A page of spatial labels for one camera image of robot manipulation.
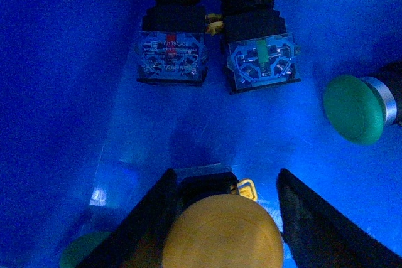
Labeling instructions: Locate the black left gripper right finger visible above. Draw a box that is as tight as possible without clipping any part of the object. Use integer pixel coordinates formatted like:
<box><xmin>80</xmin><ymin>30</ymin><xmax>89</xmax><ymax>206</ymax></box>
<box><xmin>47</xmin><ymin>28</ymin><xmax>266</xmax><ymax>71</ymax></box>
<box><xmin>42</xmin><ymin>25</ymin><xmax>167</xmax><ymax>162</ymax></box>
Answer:
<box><xmin>276</xmin><ymin>169</ymin><xmax>401</xmax><ymax>267</ymax></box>

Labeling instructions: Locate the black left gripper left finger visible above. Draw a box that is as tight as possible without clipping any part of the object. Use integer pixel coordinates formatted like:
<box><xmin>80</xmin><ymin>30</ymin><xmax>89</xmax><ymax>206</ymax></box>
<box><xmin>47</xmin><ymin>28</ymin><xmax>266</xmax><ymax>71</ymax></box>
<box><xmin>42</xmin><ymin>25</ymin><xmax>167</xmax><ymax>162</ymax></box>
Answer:
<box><xmin>78</xmin><ymin>169</ymin><xmax>178</xmax><ymax>267</ymax></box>

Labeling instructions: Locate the yellow mushroom push button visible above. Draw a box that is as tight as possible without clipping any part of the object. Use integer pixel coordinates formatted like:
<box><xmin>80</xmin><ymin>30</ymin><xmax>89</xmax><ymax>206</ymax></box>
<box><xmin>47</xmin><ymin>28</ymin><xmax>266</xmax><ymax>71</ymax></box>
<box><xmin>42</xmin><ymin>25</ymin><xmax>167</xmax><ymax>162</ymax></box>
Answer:
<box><xmin>161</xmin><ymin>163</ymin><xmax>284</xmax><ymax>267</ymax></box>

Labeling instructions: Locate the blue plastic source bin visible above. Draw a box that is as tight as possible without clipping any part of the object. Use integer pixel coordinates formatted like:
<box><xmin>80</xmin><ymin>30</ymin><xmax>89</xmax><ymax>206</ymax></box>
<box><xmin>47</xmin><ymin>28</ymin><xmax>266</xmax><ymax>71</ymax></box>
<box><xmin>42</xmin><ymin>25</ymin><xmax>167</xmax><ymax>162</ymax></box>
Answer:
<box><xmin>1</xmin><ymin>0</ymin><xmax>401</xmax><ymax>267</ymax></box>

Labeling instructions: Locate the green push button lying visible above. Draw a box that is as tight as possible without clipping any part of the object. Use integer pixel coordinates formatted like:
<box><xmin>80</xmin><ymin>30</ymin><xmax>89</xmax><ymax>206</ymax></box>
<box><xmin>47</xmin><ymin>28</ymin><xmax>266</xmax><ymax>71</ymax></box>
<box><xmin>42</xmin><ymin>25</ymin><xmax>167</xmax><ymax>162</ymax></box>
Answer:
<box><xmin>323</xmin><ymin>61</ymin><xmax>401</xmax><ymax>146</ymax></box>

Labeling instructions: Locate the green push button left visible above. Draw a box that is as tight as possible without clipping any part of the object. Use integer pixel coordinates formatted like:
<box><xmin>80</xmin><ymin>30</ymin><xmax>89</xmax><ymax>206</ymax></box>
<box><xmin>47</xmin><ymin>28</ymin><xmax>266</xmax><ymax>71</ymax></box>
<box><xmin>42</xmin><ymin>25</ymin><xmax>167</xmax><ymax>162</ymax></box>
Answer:
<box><xmin>137</xmin><ymin>0</ymin><xmax>207</xmax><ymax>86</ymax></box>

